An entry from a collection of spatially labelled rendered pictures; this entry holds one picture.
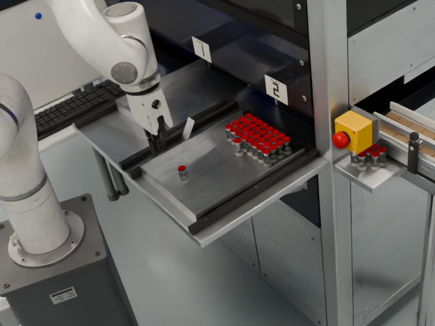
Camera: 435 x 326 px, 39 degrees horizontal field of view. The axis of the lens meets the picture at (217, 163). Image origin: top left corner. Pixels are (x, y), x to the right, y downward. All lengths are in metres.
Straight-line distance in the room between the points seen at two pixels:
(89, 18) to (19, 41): 1.02
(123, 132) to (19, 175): 0.51
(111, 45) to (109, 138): 0.74
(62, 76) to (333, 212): 1.07
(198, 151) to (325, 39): 0.50
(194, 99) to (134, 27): 0.75
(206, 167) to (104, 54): 0.59
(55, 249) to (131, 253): 1.19
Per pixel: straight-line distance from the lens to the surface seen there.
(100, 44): 1.08
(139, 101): 1.23
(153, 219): 2.80
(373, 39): 1.48
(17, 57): 2.11
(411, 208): 1.99
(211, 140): 1.68
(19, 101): 1.36
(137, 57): 1.10
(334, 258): 1.81
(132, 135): 1.78
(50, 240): 1.49
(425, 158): 1.49
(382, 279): 2.10
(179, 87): 1.94
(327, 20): 1.34
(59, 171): 3.27
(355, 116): 1.45
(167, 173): 1.60
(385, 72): 1.56
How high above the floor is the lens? 1.87
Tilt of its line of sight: 38 degrees down
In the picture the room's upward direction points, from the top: 11 degrees counter-clockwise
